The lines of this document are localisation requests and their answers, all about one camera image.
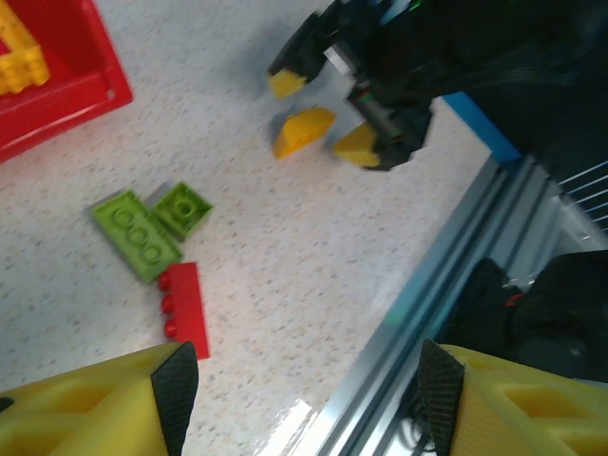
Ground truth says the round yellow lego piece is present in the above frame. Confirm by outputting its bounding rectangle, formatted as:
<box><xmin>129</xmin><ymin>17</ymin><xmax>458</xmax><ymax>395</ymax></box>
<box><xmin>273</xmin><ymin>106</ymin><xmax>337</xmax><ymax>161</ymax></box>

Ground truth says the red plastic bin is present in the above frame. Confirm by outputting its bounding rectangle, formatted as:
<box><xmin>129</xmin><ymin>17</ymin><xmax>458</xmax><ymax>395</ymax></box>
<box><xmin>0</xmin><ymin>0</ymin><xmax>135</xmax><ymax>165</ymax></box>

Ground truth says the aluminium front rail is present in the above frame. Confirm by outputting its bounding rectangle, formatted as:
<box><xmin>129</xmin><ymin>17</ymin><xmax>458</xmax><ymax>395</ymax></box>
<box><xmin>315</xmin><ymin>154</ymin><xmax>608</xmax><ymax>456</ymax></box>

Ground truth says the green lego plate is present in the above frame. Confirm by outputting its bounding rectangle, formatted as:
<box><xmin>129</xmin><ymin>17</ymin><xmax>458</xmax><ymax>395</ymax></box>
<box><xmin>89</xmin><ymin>189</ymin><xmax>185</xmax><ymax>285</ymax></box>

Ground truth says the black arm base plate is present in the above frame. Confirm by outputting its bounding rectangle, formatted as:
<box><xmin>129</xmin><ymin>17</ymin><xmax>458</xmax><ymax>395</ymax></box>
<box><xmin>446</xmin><ymin>256</ymin><xmax>528</xmax><ymax>352</ymax></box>

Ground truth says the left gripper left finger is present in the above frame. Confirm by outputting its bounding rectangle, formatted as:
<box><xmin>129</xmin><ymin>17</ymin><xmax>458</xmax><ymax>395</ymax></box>
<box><xmin>0</xmin><ymin>340</ymin><xmax>200</xmax><ymax>456</ymax></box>

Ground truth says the small green lego brick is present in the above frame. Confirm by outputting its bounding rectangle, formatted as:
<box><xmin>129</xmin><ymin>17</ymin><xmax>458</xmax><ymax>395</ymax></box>
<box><xmin>152</xmin><ymin>180</ymin><xmax>215</xmax><ymax>242</ymax></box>

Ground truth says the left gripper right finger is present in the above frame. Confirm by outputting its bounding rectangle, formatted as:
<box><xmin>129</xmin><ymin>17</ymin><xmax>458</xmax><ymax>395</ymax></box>
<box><xmin>416</xmin><ymin>337</ymin><xmax>608</xmax><ymax>456</ymax></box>

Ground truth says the blue table edge strip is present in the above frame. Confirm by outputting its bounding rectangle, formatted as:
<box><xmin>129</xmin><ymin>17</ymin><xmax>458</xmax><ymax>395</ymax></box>
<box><xmin>436</xmin><ymin>91</ymin><xmax>523</xmax><ymax>165</ymax></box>

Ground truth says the long red lego brick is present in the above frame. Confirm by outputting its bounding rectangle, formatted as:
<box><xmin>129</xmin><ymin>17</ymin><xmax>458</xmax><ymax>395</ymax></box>
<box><xmin>157</xmin><ymin>260</ymin><xmax>212</xmax><ymax>361</ymax></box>

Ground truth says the yellow lego window frame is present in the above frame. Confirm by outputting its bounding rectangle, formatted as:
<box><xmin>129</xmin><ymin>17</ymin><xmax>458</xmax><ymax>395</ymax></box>
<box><xmin>0</xmin><ymin>0</ymin><xmax>51</xmax><ymax>99</ymax></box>

